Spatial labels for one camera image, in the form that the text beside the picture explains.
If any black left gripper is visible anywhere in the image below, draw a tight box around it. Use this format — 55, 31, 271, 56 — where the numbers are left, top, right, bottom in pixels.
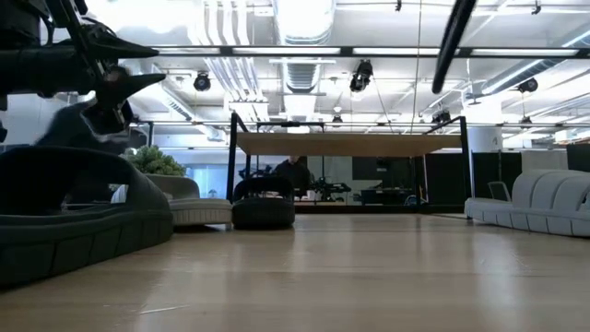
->
45, 0, 166, 101

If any light grey slide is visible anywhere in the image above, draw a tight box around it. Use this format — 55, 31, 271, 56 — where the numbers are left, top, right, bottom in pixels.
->
464, 168, 590, 239
110, 173, 233, 228

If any large dark slide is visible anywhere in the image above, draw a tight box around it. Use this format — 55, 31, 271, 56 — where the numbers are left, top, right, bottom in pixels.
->
0, 146, 174, 288

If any green plant in white pot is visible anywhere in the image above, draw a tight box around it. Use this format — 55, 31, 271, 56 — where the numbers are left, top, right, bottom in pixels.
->
120, 144, 187, 178

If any person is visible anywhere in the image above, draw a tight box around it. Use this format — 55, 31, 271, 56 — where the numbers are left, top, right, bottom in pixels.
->
270, 155, 313, 200

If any black overhead rig bar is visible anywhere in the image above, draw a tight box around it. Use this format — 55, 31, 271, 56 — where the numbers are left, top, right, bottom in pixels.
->
151, 44, 590, 59

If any grey chair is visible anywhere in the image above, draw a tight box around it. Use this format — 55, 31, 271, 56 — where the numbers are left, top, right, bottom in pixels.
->
487, 180, 513, 203

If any black background metal frame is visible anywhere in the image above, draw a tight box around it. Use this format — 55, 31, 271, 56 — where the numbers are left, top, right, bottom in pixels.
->
128, 120, 156, 148

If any wooden shelf black frame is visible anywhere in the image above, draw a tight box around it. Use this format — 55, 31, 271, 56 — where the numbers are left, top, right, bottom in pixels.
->
225, 112, 476, 216

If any black table frame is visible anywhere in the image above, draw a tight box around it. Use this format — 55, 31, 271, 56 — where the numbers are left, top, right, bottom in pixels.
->
294, 204, 466, 215

